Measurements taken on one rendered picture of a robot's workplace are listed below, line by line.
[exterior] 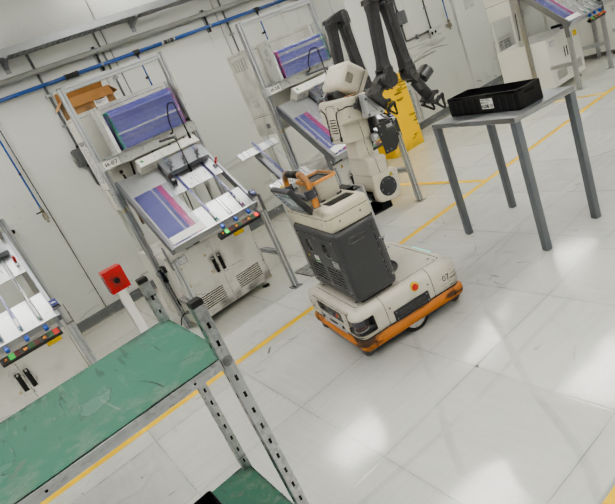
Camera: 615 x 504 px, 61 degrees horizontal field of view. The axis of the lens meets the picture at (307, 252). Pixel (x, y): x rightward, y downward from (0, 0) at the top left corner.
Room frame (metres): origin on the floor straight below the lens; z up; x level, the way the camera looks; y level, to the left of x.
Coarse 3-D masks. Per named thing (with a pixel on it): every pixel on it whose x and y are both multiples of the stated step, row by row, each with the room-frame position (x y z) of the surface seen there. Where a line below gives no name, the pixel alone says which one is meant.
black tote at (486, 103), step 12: (504, 84) 2.99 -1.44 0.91; (516, 84) 2.90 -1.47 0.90; (528, 84) 2.73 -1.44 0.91; (456, 96) 3.27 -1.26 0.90; (468, 96) 3.29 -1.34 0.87; (480, 96) 2.96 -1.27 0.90; (492, 96) 2.87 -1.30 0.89; (504, 96) 2.79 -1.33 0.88; (516, 96) 2.71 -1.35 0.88; (528, 96) 2.72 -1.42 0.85; (540, 96) 2.75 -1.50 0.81; (456, 108) 3.19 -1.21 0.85; (468, 108) 3.08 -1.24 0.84; (480, 108) 2.99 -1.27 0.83; (492, 108) 2.90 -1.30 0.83; (504, 108) 2.81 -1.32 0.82; (516, 108) 2.73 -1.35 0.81
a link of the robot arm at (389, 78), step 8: (368, 0) 2.54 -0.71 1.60; (376, 0) 2.55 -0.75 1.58; (368, 8) 2.56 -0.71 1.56; (376, 8) 2.56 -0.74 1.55; (368, 16) 2.57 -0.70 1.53; (376, 16) 2.56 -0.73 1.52; (368, 24) 2.58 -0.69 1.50; (376, 24) 2.55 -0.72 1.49; (376, 32) 2.55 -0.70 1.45; (376, 40) 2.55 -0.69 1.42; (384, 40) 2.56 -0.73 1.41; (376, 48) 2.55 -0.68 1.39; (384, 48) 2.55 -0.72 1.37; (376, 56) 2.56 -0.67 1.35; (384, 56) 2.55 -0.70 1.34; (376, 64) 2.57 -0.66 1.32; (384, 64) 2.54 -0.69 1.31; (376, 72) 2.60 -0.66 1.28; (384, 72) 2.53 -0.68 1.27; (392, 72) 2.52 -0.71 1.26; (384, 80) 2.51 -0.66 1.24; (392, 80) 2.52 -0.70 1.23
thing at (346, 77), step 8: (336, 64) 2.75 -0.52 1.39; (344, 64) 2.65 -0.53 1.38; (352, 64) 2.66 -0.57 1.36; (328, 72) 2.80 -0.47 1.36; (336, 72) 2.70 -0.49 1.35; (344, 72) 2.64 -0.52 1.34; (352, 72) 2.65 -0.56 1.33; (360, 72) 2.66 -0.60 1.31; (328, 80) 2.76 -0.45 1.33; (336, 80) 2.66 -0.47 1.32; (344, 80) 2.63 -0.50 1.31; (352, 80) 2.64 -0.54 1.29; (360, 80) 2.65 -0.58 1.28; (328, 88) 2.73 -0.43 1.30; (336, 88) 2.65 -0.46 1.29; (344, 88) 2.63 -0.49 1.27; (352, 88) 2.64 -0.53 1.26; (360, 88) 2.65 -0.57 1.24
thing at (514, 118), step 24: (552, 96) 2.70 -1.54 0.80; (456, 120) 3.10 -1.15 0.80; (480, 120) 2.85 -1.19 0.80; (504, 120) 2.68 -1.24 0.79; (576, 120) 2.73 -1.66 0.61; (576, 144) 2.76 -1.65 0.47; (504, 168) 3.37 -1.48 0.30; (528, 168) 2.61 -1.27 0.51; (456, 192) 3.24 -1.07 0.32; (528, 192) 2.64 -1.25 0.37; (600, 216) 2.74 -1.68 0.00
